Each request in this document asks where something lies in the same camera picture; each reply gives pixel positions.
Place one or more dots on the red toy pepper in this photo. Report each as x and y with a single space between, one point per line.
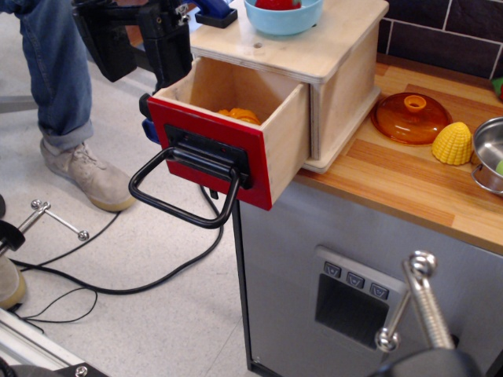
278 5

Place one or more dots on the aluminium frame rail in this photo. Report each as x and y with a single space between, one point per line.
30 353

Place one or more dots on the right metal clamp screw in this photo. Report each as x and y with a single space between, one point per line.
441 358

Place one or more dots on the green toy in pot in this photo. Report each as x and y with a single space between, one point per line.
499 168

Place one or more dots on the wooden drawer with red front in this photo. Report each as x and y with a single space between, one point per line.
269 155

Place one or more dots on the beige sneaker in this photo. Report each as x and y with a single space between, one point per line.
104 185

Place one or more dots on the stainless steel pot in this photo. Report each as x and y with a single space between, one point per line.
487 145

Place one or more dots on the green toy at right edge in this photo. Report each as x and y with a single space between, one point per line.
497 84

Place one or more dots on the blue clamp on box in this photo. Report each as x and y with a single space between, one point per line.
214 13

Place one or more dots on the wooden box housing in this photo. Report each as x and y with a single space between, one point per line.
336 58

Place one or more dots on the blue clamp behind drawer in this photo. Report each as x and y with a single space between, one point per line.
150 130

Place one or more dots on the amber glass pot lid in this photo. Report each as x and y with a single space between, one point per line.
410 118

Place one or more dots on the yellow toy corn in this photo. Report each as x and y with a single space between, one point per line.
453 145

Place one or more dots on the grey toy kitchen cabinet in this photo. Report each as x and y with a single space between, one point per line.
320 275

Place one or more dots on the black metal drawer handle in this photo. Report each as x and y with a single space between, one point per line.
178 197

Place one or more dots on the light blue bowl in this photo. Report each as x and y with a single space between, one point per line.
301 16

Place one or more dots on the orange toy in drawer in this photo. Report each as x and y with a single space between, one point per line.
241 114

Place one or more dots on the person leg in jeans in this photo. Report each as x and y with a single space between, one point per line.
57 63

